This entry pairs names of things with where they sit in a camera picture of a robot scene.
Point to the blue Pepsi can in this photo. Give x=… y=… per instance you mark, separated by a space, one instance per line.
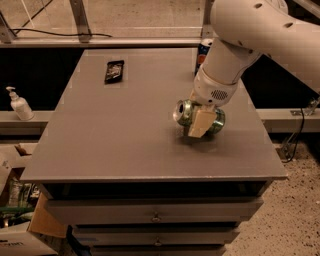
x=202 y=51

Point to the cardboard box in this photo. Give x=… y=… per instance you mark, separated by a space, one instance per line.
x=22 y=205

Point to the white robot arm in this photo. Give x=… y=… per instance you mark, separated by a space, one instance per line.
x=245 y=30

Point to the metal bracket right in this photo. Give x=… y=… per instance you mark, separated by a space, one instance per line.
x=309 y=110

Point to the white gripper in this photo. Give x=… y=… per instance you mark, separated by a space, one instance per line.
x=210 y=90

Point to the white pump bottle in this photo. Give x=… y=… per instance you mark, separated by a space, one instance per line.
x=20 y=105

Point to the black snack packet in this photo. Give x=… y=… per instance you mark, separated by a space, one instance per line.
x=114 y=71

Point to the grey drawer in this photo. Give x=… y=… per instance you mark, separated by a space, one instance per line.
x=156 y=211
x=156 y=236

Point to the grey drawer cabinet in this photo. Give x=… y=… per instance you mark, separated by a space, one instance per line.
x=119 y=141

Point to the top grey drawer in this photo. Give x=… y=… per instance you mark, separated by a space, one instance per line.
x=156 y=211

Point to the white box bottom left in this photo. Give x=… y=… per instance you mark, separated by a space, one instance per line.
x=19 y=241

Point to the green soda can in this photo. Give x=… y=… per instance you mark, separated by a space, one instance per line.
x=185 y=109

